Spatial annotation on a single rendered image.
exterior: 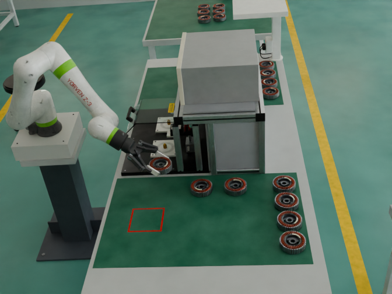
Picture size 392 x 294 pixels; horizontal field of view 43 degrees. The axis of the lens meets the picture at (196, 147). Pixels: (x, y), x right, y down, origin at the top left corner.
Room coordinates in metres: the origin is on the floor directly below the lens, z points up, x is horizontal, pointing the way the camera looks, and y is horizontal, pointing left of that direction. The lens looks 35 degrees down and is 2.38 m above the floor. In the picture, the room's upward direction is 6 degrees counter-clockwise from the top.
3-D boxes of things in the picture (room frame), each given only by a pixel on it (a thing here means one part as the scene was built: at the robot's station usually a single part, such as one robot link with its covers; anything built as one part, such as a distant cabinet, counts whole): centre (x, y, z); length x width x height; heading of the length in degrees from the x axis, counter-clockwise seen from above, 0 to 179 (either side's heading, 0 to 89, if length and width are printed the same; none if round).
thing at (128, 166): (2.40, 0.14, 0.76); 0.64 x 0.47 x 0.02; 174
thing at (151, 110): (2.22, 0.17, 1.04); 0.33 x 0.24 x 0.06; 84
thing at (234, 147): (2.04, -0.21, 0.91); 0.28 x 0.03 x 0.32; 84
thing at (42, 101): (2.46, 0.85, 1.01); 0.16 x 0.13 x 0.19; 144
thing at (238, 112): (2.37, -0.16, 1.09); 0.68 x 0.44 x 0.05; 174
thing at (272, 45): (3.24, -0.51, 0.98); 0.37 x 0.35 x 0.46; 174
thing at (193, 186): (1.92, -0.01, 0.77); 0.11 x 0.11 x 0.04
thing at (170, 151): (2.28, 0.17, 0.78); 0.15 x 0.15 x 0.01; 84
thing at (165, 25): (4.74, -0.29, 0.38); 1.85 x 1.10 x 0.75; 174
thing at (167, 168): (1.94, 0.18, 0.92); 0.11 x 0.11 x 0.04
